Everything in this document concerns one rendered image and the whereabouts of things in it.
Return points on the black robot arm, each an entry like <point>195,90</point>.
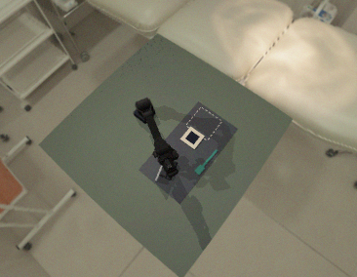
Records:
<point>166,153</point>

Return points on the beige square tile with dark centre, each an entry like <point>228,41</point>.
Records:
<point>192,137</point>

